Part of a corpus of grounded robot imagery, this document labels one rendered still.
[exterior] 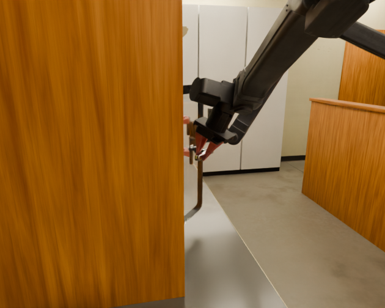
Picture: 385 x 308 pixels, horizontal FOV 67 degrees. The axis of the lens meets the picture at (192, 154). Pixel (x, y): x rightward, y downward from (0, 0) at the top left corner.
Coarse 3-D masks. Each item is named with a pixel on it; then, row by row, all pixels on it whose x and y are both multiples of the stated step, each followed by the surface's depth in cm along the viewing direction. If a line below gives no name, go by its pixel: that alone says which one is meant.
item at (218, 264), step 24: (192, 216) 101; (216, 216) 101; (192, 240) 87; (216, 240) 87; (240, 240) 87; (192, 264) 76; (216, 264) 76; (240, 264) 76; (192, 288) 68; (216, 288) 68; (240, 288) 68; (264, 288) 68
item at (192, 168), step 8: (184, 88) 76; (184, 96) 76; (184, 104) 77; (192, 104) 81; (200, 104) 86; (184, 112) 78; (192, 112) 82; (200, 112) 86; (184, 120) 78; (192, 120) 82; (184, 128) 79; (192, 128) 83; (184, 136) 79; (192, 136) 84; (184, 144) 80; (192, 144) 84; (184, 152) 80; (192, 152) 85; (184, 160) 81; (192, 160) 86; (200, 160) 91; (184, 168) 82; (192, 168) 86; (200, 168) 91; (184, 176) 82; (192, 176) 87; (200, 176) 92; (184, 184) 83; (192, 184) 88; (200, 184) 93; (184, 192) 83; (192, 192) 88; (200, 192) 94; (184, 200) 84; (192, 200) 89; (200, 200) 95; (184, 208) 85; (192, 208) 90; (200, 208) 95; (184, 216) 85
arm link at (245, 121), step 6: (276, 84) 96; (270, 90) 96; (264, 102) 98; (258, 108) 98; (240, 114) 101; (252, 114) 99; (240, 120) 101; (246, 120) 100; (252, 120) 100; (234, 126) 102; (240, 126) 101; (246, 126) 100; (234, 132) 102; (240, 132) 101; (246, 132) 106; (240, 138) 102; (234, 144) 103
